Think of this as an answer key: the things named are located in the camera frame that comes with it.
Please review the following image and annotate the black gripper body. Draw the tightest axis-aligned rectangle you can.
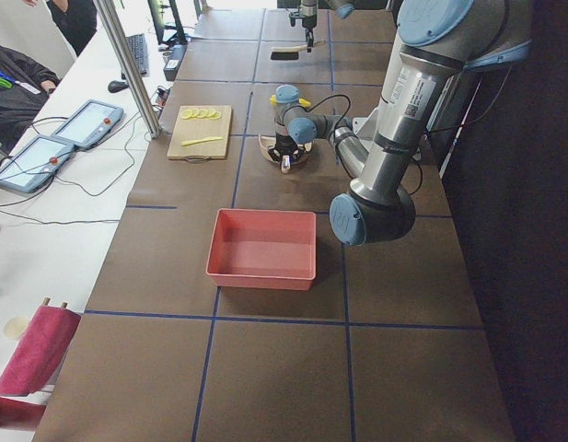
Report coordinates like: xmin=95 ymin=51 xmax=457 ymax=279
xmin=267 ymin=137 xmax=312 ymax=165
xmin=288 ymin=6 xmax=318 ymax=29

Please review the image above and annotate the beige plastic dustpan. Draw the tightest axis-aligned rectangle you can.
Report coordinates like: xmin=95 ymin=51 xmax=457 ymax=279
xmin=258 ymin=134 xmax=293 ymax=173

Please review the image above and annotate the white brush with dark bristles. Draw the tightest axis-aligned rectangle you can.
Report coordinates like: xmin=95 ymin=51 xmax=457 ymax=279
xmin=270 ymin=40 xmax=326 ymax=61

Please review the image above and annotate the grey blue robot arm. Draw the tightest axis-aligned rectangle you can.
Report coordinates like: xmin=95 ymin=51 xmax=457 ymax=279
xmin=272 ymin=1 xmax=533 ymax=245
xmin=289 ymin=0 xmax=354 ymax=52

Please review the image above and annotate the pink plastic bin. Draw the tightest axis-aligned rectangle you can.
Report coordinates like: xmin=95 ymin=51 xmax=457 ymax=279
xmin=206 ymin=208 xmax=317 ymax=290

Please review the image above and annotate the yellow toy corn cob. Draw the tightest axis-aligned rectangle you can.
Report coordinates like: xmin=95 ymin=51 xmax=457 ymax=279
xmin=270 ymin=95 xmax=311 ymax=108

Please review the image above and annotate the yellow plastic knife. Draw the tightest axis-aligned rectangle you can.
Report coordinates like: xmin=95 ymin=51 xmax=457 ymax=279
xmin=180 ymin=136 xmax=224 ymax=146

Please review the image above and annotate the bamboo cutting board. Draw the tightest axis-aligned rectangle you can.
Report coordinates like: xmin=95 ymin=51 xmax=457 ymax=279
xmin=167 ymin=105 xmax=232 ymax=160

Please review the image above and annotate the black monitor stand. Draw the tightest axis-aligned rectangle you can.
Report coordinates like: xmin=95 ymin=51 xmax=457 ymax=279
xmin=147 ymin=0 xmax=188 ymax=47

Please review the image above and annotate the black power box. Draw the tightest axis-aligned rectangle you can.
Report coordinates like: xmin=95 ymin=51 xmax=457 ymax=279
xmin=163 ymin=44 xmax=187 ymax=81

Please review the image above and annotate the black keyboard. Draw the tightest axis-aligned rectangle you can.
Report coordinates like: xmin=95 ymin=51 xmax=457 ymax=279
xmin=125 ymin=33 xmax=149 ymax=76

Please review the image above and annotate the black computer mouse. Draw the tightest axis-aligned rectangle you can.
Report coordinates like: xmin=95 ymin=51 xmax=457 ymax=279
xmin=108 ymin=80 xmax=129 ymax=93

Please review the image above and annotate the far teach pendant tablet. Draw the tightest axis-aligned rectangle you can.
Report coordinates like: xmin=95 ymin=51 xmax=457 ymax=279
xmin=52 ymin=99 xmax=124 ymax=149

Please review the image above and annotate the teach pendant tablet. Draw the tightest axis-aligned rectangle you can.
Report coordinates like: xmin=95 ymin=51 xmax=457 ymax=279
xmin=0 ymin=135 xmax=75 ymax=193
xmin=52 ymin=99 xmax=124 ymax=149

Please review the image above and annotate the standing person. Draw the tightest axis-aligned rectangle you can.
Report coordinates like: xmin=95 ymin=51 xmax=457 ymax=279
xmin=46 ymin=0 xmax=97 ymax=56

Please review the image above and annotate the near teach pendant tablet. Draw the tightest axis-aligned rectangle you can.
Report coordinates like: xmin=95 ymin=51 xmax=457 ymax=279
xmin=0 ymin=135 xmax=75 ymax=193

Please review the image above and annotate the seated person in black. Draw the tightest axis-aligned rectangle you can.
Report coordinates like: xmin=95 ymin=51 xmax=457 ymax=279
xmin=0 ymin=44 xmax=60 ymax=153

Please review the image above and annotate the red cloth roll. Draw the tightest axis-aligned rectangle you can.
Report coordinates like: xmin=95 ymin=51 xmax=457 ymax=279
xmin=0 ymin=302 xmax=81 ymax=431

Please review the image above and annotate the white pillar mount base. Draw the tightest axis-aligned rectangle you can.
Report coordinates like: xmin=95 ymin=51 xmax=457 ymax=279
xmin=353 ymin=117 xmax=376 ymax=151

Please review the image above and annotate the aluminium frame post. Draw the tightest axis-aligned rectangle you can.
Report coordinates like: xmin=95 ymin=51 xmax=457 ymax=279
xmin=94 ymin=0 xmax=162 ymax=139

